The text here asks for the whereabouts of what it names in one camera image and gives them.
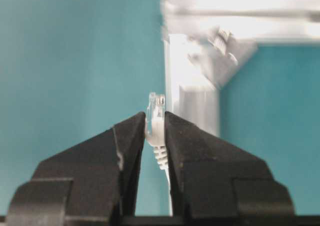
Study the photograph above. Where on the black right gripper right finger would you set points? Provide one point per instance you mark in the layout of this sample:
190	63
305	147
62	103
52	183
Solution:
212	178

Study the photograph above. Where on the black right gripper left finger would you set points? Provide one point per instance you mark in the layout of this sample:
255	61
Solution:
92	183

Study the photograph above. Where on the square aluminium extrusion frame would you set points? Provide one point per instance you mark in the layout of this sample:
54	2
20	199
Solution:
206	42

